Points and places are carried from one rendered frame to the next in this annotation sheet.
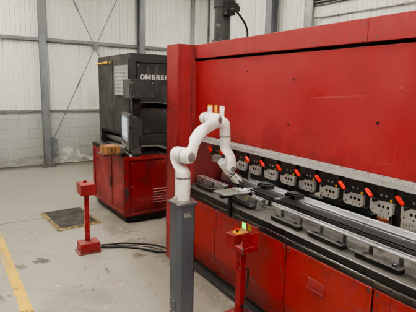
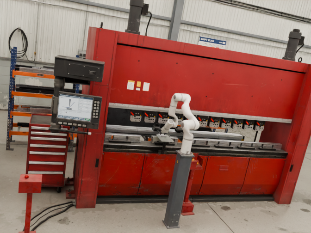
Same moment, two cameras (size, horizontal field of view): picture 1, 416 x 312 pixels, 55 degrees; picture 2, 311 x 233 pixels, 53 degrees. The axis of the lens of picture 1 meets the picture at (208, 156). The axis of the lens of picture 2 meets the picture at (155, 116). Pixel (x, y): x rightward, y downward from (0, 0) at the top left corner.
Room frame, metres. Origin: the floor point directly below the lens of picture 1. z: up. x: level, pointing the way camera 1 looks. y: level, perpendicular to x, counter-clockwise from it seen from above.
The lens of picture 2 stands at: (2.76, 3.83, 2.28)
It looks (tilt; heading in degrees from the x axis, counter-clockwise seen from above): 14 degrees down; 281
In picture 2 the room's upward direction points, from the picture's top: 10 degrees clockwise
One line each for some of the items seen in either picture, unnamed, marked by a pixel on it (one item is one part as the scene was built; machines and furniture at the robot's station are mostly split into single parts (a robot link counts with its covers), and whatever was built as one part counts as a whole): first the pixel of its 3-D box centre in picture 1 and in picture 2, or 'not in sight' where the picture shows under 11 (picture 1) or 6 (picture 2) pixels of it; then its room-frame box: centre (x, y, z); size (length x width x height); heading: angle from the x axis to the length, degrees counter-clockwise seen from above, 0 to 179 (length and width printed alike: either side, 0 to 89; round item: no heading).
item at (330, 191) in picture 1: (332, 184); (225, 122); (2.63, -0.84, 1.26); 0.15 x 0.09 x 0.17; 31
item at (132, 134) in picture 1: (130, 130); (79, 109); (4.20, 0.82, 1.42); 0.45 x 0.12 x 0.36; 21
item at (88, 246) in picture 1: (86, 216); (28, 212); (4.37, 1.36, 0.41); 0.25 x 0.20 x 0.83; 121
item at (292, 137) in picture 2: not in sight; (285, 130); (1.61, -1.67, 1.15); 0.85 x 0.25 x 2.30; 121
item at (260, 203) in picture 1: (248, 199); (164, 139); (3.42, -0.36, 0.92); 0.39 x 0.06 x 0.10; 31
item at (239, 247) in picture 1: (241, 237); (193, 161); (2.95, -0.28, 0.75); 0.20 x 0.16 x 0.18; 36
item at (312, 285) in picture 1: (314, 286); (223, 168); (2.51, -0.73, 0.59); 0.15 x 0.02 x 0.07; 31
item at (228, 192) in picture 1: (231, 191); (164, 138); (3.39, -0.21, 1.00); 0.26 x 0.18 x 0.01; 121
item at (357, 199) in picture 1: (357, 191); (236, 123); (2.46, -0.95, 1.26); 0.15 x 0.09 x 0.17; 31
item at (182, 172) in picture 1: (180, 161); (187, 129); (3.07, 0.21, 1.30); 0.19 x 0.12 x 0.24; 42
